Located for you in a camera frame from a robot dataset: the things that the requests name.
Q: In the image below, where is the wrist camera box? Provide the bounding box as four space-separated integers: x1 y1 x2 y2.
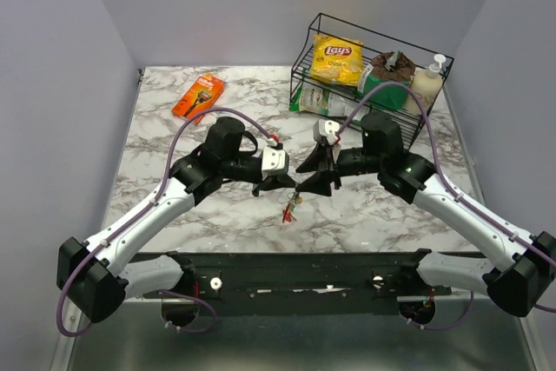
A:
313 119 341 146
261 147 289 180

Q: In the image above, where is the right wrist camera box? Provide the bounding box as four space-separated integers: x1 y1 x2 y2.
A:
313 119 341 146

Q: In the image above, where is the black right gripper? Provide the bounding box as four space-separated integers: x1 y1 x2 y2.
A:
295 142 383 197

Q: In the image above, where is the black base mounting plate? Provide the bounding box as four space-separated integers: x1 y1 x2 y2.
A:
129 251 483 316

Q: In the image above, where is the orange razor box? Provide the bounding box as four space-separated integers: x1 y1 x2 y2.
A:
171 74 225 125

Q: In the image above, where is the purple cable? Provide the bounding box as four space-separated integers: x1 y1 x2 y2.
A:
334 81 556 331
56 107 281 338

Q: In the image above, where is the yellow Lays chips bag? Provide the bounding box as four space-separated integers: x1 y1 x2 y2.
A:
310 34 364 87

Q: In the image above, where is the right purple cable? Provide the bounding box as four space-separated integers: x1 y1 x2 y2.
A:
334 81 556 331

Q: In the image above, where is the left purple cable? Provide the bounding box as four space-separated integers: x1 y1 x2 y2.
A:
56 107 281 338

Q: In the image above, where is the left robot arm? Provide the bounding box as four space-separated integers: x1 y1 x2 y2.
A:
56 116 295 323

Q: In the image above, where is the black wire shelf rack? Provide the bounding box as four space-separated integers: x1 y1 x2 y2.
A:
289 13 454 148

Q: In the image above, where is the steel key organizer red handle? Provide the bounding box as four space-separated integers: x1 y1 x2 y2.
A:
281 191 303 223

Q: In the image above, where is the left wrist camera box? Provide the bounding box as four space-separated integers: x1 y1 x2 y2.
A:
261 147 289 180

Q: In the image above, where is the green white snack bag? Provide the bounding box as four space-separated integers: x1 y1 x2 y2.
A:
289 84 357 120

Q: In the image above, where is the green brown coffee bag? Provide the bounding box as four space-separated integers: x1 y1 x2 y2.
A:
356 50 416 111

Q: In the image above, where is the cream lotion pump bottle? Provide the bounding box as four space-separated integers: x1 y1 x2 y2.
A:
403 54 447 115

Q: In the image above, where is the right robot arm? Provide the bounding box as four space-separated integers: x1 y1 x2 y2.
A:
296 110 555 317

